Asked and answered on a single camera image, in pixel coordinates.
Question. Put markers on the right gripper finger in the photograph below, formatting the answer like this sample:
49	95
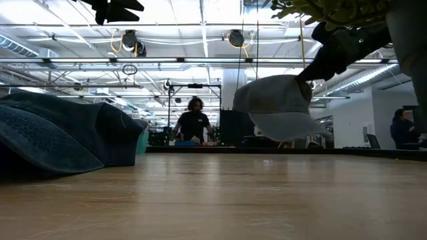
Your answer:
313	68

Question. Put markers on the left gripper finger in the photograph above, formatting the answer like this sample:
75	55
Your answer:
121	16
126	5

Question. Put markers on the blue denim baseball cap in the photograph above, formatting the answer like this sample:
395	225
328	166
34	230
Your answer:
66	133

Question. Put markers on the artificial green potted plant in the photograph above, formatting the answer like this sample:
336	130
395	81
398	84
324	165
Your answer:
410	33

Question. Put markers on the dark laptop screen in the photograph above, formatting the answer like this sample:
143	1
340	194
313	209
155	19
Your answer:
373	141

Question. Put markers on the black monitor cabinet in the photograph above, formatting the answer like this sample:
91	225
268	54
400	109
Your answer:
233	128

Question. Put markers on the person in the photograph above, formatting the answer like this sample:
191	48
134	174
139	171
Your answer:
193	126
400	131

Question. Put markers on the teal plastic bin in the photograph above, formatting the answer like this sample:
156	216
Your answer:
142	143

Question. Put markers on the silver ventilation duct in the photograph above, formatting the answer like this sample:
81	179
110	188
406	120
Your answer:
367	78

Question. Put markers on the black metal rig frame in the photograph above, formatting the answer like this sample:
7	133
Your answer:
169	106

